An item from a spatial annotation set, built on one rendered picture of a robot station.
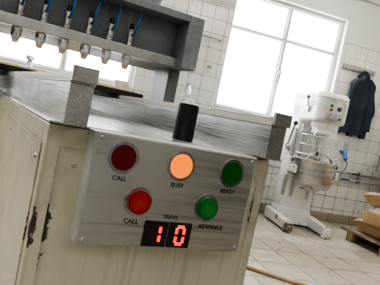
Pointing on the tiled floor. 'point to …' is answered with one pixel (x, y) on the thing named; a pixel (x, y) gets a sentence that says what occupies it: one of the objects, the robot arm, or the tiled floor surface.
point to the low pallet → (361, 237)
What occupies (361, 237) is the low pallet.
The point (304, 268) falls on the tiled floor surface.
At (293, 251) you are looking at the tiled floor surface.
